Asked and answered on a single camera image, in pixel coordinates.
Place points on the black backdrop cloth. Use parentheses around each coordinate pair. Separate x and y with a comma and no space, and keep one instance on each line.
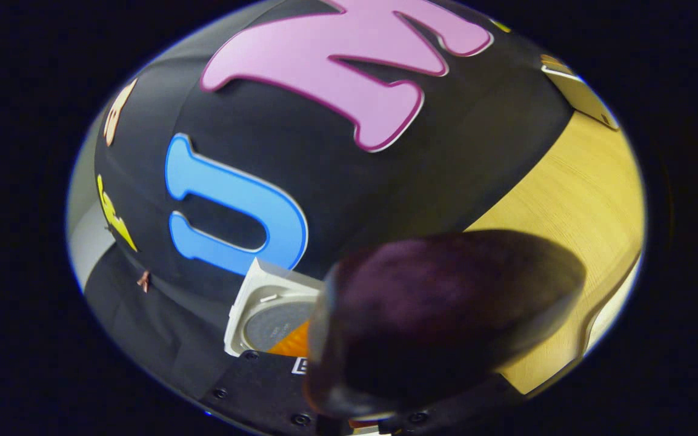
(325,181)

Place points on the brown wooden spoon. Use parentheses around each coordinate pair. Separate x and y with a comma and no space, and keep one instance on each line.
(446,315)

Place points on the white toaster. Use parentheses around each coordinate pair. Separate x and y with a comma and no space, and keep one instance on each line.
(585,97)

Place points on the white rice cooker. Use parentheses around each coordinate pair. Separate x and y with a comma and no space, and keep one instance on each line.
(264,315)

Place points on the toasted bread slice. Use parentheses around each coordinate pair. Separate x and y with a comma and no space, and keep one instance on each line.
(554,61)

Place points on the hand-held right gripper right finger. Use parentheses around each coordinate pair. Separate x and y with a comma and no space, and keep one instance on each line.
(446,412)

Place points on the copper metal clip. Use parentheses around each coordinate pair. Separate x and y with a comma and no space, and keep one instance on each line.
(143,281)

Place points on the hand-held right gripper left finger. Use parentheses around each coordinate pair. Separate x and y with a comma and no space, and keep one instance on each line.
(264,387)

